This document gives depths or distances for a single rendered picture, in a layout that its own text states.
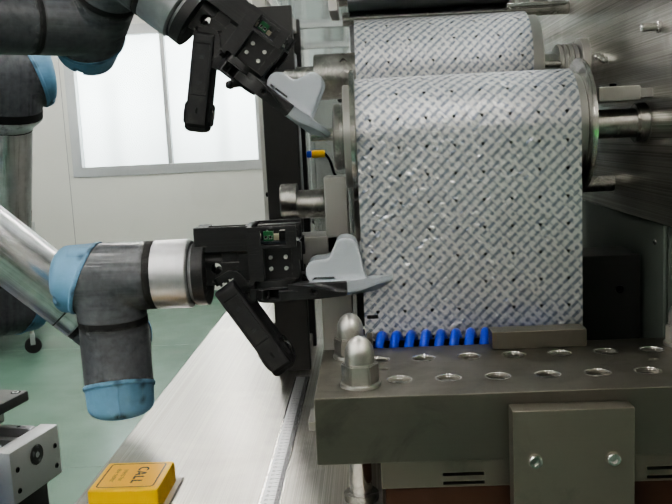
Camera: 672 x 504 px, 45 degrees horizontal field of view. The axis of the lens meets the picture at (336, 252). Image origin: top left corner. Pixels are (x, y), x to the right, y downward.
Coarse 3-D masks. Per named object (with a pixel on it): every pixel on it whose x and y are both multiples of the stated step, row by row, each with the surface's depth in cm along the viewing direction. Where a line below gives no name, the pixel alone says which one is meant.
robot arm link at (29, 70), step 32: (0, 64) 124; (32, 64) 127; (0, 96) 126; (32, 96) 129; (0, 128) 129; (32, 128) 134; (0, 160) 132; (32, 160) 138; (0, 192) 134; (0, 288) 140; (0, 320) 142; (32, 320) 145
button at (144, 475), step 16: (112, 464) 85; (128, 464) 84; (144, 464) 84; (160, 464) 84; (96, 480) 81; (112, 480) 81; (128, 480) 80; (144, 480) 80; (160, 480) 80; (96, 496) 79; (112, 496) 78; (128, 496) 78; (144, 496) 78; (160, 496) 79
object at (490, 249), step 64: (384, 192) 86; (448, 192) 86; (512, 192) 86; (576, 192) 86; (384, 256) 87; (448, 256) 87; (512, 256) 87; (576, 256) 87; (384, 320) 88; (448, 320) 88; (512, 320) 88; (576, 320) 88
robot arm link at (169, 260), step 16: (160, 240) 88; (176, 240) 88; (160, 256) 86; (176, 256) 85; (160, 272) 85; (176, 272) 85; (160, 288) 85; (176, 288) 85; (160, 304) 87; (176, 304) 87; (192, 304) 88
